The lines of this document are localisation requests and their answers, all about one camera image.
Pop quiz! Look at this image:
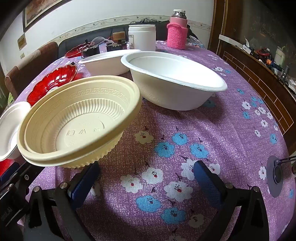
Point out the grey round stand base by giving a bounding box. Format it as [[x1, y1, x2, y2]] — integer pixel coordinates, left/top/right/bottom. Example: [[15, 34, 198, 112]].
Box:
[[266, 155, 296, 198]]

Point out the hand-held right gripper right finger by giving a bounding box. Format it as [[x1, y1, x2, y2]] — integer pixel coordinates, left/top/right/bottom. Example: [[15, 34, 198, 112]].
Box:
[[193, 160, 270, 241]]

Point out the large white oval bowl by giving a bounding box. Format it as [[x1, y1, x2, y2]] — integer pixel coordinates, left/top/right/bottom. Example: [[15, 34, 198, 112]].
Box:
[[120, 51, 228, 111]]

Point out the cream plastic bowl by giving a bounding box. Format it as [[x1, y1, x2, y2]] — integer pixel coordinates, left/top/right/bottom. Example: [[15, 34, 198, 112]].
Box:
[[22, 132, 125, 169], [17, 75, 143, 161]]

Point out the white container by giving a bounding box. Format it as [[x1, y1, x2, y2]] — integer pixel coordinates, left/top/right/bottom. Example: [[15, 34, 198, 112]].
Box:
[[275, 46, 286, 66]]

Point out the clear plastic bag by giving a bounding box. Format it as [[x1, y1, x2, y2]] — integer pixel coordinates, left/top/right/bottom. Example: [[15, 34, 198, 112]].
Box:
[[187, 36, 206, 49]]

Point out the yellow wall sticker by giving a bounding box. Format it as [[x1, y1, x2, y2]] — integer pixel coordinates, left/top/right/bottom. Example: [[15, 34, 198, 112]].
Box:
[[17, 33, 26, 50]]

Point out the brown upholstered chair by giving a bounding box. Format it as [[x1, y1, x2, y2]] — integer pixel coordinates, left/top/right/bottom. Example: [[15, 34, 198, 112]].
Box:
[[5, 42, 59, 99]]

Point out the bottle with pink knit sleeve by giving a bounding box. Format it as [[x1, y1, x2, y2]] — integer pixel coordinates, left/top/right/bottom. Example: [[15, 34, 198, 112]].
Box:
[[166, 9, 188, 50]]

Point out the small white paper bowl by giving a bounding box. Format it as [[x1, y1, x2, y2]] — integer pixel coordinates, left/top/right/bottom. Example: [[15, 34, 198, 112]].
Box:
[[0, 101, 31, 162]]

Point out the purple floral tablecloth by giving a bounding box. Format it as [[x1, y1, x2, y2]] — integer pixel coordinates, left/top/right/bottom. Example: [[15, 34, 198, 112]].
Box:
[[14, 40, 295, 241]]

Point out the black stepper motor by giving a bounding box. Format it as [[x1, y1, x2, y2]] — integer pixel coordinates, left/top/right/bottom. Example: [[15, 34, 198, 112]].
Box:
[[82, 45, 100, 59]]

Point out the black leather sofa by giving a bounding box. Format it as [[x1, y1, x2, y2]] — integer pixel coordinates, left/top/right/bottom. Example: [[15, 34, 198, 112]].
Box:
[[57, 23, 130, 57]]

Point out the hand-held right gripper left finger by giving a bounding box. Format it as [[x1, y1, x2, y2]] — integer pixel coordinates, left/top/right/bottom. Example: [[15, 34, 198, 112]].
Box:
[[23, 161, 101, 241]]

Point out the red glass plate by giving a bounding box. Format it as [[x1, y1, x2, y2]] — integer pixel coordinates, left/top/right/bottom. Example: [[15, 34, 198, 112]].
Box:
[[64, 45, 86, 58], [26, 64, 78, 107]]

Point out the framed wall picture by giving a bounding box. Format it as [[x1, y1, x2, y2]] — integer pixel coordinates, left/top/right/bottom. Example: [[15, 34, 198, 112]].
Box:
[[23, 0, 73, 31]]

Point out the white plastic jar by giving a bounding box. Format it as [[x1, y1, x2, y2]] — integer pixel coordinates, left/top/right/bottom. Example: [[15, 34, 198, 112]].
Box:
[[128, 24, 157, 52]]

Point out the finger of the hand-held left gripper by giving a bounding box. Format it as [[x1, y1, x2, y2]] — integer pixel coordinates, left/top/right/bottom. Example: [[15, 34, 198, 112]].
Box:
[[13, 162, 45, 195]]

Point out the black power adapter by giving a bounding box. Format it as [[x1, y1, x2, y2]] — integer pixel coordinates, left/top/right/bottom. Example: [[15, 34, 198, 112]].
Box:
[[106, 41, 128, 53]]

